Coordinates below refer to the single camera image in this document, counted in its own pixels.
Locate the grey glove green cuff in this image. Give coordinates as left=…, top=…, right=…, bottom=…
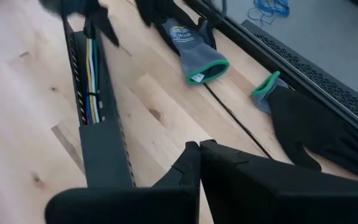
left=135, top=0, right=231, bottom=86

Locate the black duct cover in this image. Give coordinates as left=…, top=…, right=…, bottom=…
left=78, top=119, right=134, bottom=189

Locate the black slotted cable duct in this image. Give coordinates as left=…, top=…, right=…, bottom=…
left=61, top=17, right=136, bottom=187

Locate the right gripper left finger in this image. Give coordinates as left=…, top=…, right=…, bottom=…
left=44, top=141, right=201, bottom=224

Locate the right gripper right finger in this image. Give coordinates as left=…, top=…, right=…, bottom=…
left=200, top=139, right=358, bottom=224

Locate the black perforated metal box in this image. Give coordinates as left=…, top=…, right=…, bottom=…
left=241, top=19, right=358, bottom=131

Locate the black glove green cuff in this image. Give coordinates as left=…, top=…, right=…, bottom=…
left=252, top=70, right=358, bottom=182

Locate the blue floor cable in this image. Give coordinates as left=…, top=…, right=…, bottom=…
left=247, top=0, right=291, bottom=26

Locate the black aluminium table frame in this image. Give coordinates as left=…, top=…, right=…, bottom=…
left=181, top=0, right=358, bottom=144

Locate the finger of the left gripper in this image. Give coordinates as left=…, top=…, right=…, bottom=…
left=84, top=17, right=96, bottom=40
left=93, top=7, right=120, bottom=47

